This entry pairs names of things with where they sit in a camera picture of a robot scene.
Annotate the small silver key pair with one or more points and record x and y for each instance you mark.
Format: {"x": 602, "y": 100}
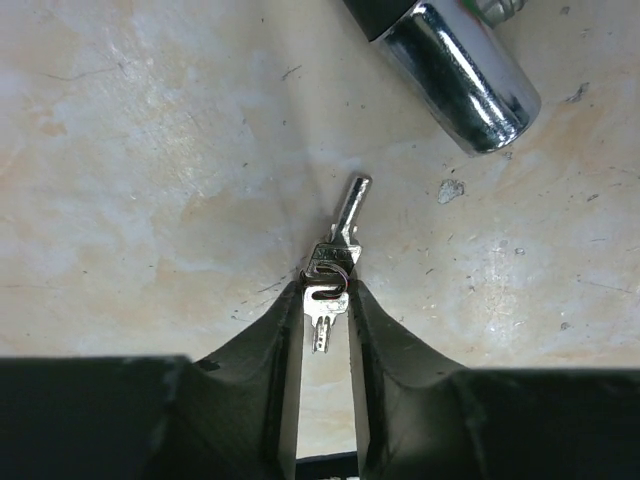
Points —
{"x": 331, "y": 266}

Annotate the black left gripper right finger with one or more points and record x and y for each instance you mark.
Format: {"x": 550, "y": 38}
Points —
{"x": 422, "y": 415}

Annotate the green cable lock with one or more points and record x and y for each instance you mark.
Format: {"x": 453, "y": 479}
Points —
{"x": 447, "y": 50}

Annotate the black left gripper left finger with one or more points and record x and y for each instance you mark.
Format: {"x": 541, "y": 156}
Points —
{"x": 231, "y": 415}

